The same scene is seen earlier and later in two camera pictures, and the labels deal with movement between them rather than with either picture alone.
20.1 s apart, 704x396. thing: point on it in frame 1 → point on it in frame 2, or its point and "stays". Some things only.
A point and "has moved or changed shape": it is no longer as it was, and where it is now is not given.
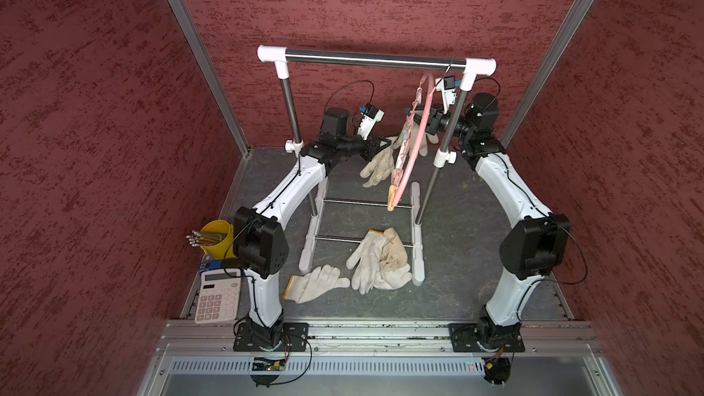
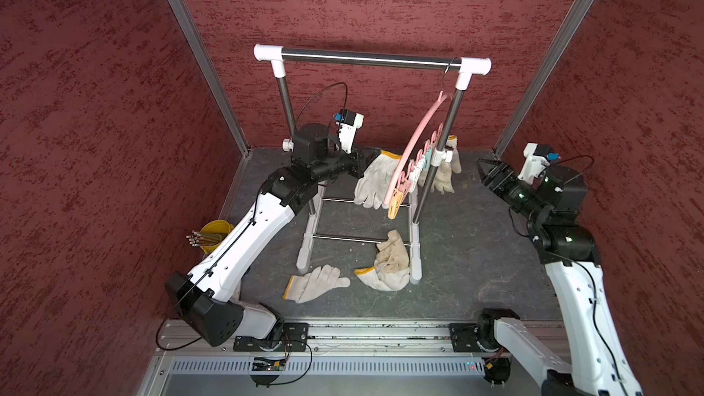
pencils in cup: x=201 y=239 stays
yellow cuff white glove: x=415 y=137 → x=451 y=141
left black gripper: x=372 y=147 → x=360 y=161
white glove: x=366 y=260 → x=372 y=187
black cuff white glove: x=381 y=165 → x=443 y=181
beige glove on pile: x=394 y=254 stays
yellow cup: x=221 y=250 stays
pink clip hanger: x=432 y=81 has moved or changed shape
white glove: x=304 y=288 stays
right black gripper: x=434 y=120 → x=493 y=171
